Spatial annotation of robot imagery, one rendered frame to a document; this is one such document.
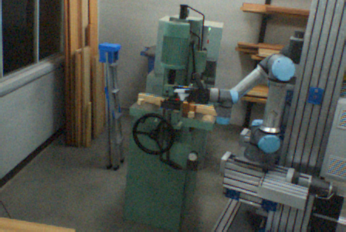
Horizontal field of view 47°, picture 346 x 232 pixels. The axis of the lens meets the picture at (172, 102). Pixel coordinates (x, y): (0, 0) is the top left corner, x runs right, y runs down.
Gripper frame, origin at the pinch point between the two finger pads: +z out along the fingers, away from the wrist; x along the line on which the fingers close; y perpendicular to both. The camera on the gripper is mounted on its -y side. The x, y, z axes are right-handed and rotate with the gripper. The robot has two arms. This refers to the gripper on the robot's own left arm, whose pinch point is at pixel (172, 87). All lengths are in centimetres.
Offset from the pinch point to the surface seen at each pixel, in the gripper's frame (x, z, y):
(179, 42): 59, -6, -23
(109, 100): 147, 45, 36
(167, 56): 62, 1, -13
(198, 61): 81, -23, -10
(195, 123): 51, -22, 30
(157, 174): 64, 0, 72
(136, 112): 64, 19, 28
